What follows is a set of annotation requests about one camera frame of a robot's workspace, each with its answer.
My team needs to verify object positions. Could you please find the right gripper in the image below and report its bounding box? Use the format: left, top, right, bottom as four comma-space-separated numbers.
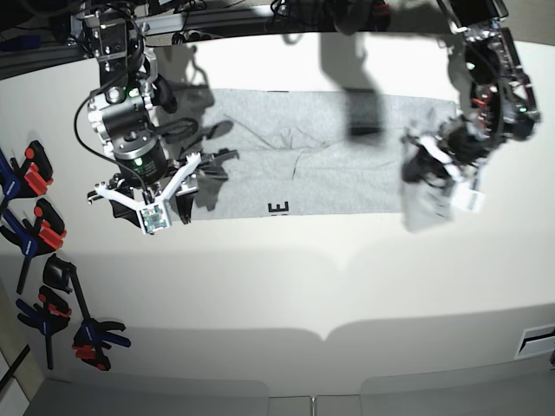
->
110, 142, 199, 224

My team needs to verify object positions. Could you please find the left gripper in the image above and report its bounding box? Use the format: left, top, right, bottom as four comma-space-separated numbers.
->
430, 120, 493, 176

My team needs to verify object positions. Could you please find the grey T-shirt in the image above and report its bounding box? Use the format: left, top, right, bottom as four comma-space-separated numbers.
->
192, 89, 456, 221

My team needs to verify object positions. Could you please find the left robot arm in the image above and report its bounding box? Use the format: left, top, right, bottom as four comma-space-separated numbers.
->
436, 1, 541, 171

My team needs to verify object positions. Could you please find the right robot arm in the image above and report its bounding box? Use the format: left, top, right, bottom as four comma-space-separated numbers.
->
76, 1, 202, 235

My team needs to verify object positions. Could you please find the blue red clamp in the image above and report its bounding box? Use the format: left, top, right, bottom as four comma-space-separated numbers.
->
1, 198, 67, 295
1, 140, 53, 213

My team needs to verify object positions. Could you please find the upper blue red clamp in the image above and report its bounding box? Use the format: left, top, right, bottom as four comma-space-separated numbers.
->
1, 140, 53, 213

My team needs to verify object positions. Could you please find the long black bar clamp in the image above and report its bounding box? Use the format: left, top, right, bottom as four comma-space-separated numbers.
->
42, 254, 131, 372

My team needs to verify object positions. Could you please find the lower left blue clamp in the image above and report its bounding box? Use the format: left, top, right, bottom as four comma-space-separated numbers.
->
16, 285, 72, 370

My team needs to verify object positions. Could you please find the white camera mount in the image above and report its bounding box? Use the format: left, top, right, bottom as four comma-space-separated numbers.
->
417, 134, 485, 213
87, 153, 201, 235

